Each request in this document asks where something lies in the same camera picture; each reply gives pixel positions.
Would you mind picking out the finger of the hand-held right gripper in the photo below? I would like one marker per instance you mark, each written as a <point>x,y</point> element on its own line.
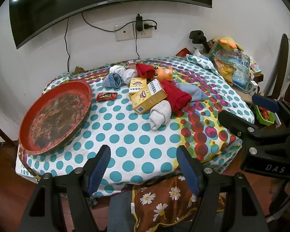
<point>266,102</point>
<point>234,122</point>

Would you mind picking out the orange fox toy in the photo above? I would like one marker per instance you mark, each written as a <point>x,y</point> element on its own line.
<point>163,73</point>

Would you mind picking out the green box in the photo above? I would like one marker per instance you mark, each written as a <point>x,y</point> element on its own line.
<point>264,118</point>

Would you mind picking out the small brown box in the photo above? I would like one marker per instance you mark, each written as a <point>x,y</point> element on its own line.
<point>132,63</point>

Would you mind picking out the yellow cardboard box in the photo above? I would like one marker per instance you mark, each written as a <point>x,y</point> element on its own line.
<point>136,84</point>
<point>147,99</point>

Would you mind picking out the yellow plush toy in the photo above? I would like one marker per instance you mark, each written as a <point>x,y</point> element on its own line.
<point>226,43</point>

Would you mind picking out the round red tray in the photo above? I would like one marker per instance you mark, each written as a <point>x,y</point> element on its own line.
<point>55,118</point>

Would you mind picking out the red sock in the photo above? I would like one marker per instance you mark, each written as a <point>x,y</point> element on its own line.
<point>176,96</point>
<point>145,70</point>

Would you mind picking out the white sock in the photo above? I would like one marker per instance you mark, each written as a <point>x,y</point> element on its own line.
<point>116,69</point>
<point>159,114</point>
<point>129,75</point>

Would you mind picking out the brown floral cloth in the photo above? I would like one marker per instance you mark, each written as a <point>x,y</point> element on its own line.
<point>164,198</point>

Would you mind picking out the red candy packet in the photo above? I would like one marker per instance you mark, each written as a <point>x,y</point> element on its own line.
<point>107,97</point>

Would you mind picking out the clear plastic bag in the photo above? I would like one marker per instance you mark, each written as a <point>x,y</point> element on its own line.
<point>228,65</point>

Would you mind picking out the brown cardboard piece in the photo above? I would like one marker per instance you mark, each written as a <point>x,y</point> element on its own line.
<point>79,69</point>

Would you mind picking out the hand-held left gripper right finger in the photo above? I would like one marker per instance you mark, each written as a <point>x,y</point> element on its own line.
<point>187,169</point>

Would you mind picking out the black power adapter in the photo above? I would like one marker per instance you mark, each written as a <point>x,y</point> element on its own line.
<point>140,23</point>

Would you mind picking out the light blue sock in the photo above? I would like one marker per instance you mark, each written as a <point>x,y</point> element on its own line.
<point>195,93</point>

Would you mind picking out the wall socket plate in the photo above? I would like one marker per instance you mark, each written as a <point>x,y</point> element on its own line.
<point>125,32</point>

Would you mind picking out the black stand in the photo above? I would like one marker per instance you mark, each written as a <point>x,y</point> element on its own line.
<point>197,35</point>

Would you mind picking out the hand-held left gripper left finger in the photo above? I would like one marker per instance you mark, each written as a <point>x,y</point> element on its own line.
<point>101,166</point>

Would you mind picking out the red box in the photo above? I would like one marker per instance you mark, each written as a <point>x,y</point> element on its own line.
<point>183,52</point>

